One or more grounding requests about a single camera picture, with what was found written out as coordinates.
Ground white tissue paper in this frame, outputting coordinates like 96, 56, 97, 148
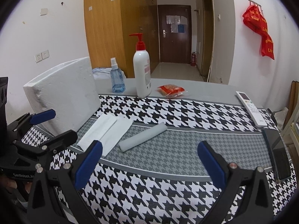
78, 114, 133, 157

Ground grey cloth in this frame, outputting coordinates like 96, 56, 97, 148
119, 123, 168, 153

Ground person left hand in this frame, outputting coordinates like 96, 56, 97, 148
0, 175, 32, 193

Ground white styrofoam box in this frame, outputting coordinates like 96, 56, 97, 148
23, 57, 101, 136

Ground black smartphone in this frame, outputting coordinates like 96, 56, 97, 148
262, 128, 291, 183

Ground blue cloth covered object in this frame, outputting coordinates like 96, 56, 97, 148
92, 67, 112, 79

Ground blue spray bottle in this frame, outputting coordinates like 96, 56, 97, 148
110, 58, 126, 93

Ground white remote control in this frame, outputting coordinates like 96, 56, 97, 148
236, 91, 267, 128

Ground houndstooth table cloth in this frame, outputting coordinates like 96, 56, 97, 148
21, 94, 292, 224

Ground wooden planks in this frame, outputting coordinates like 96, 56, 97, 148
283, 80, 298, 129

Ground white red pump bottle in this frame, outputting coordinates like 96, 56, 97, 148
129, 33, 152, 98

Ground wooden wardrobe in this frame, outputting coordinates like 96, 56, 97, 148
84, 0, 160, 78

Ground red snack packet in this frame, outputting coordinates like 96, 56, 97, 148
158, 84, 186, 98

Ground red fire extinguisher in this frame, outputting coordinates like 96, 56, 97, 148
190, 52, 197, 66

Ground dark brown entrance door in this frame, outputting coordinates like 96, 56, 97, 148
158, 5, 192, 64

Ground red hanging bag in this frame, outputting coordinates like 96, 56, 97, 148
242, 4, 275, 60

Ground wall socket switch pair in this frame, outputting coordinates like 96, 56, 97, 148
34, 50, 50, 63

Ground side doorway frame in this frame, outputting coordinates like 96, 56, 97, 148
201, 0, 214, 82

